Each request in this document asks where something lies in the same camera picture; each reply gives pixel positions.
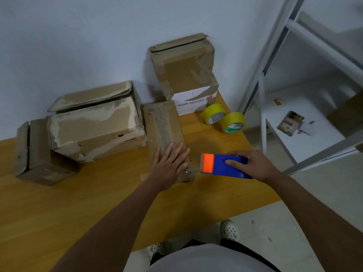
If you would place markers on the person's right thumb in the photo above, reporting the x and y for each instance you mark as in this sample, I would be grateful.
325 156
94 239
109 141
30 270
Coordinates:
236 164

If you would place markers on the person's left hand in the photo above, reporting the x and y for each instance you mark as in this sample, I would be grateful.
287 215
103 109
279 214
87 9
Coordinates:
166 172

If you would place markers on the small worn cardboard box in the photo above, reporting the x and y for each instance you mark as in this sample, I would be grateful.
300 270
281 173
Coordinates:
39 155

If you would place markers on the yellow tape roll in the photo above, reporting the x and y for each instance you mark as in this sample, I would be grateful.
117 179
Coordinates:
236 118
211 111

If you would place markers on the blue orange tape dispenser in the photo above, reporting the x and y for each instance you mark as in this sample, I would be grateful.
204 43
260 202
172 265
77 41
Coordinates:
218 167

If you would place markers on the large torn cardboard box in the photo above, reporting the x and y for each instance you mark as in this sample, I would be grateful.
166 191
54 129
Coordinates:
93 130

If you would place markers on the person's right hand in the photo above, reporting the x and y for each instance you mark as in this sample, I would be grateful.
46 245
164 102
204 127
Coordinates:
259 167

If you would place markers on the white metal shelf rack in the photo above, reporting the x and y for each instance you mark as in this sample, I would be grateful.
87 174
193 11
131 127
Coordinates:
297 31

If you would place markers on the person's left thumb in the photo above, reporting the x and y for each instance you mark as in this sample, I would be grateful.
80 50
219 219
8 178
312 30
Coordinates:
183 171

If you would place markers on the white shirt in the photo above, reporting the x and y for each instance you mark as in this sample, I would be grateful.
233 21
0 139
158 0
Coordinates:
209 260

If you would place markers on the person's left little finger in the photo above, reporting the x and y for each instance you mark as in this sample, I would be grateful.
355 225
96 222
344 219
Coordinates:
157 157

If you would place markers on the white cardboard box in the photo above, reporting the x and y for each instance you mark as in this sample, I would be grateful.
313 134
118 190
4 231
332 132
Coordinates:
195 101

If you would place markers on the brown taped cardboard box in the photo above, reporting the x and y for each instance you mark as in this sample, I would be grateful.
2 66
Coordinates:
183 67

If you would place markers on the small yellow scrap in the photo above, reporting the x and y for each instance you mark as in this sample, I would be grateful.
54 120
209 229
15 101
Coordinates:
277 102

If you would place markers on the person's right forearm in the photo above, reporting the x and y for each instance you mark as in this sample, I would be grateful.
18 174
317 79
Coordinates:
317 220

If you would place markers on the smartphone with patterned case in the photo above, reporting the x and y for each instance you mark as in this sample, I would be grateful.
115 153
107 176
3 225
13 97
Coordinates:
289 123

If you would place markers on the person's left middle finger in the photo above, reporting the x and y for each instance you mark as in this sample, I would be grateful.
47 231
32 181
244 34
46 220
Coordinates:
177 154

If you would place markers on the person's left forearm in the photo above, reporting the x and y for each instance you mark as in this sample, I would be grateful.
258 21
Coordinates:
113 226

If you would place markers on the white paper card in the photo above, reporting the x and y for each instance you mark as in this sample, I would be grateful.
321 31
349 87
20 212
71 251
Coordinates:
309 129

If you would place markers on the white perforated clog shoe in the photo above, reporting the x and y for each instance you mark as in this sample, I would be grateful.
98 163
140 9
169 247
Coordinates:
155 250
229 230

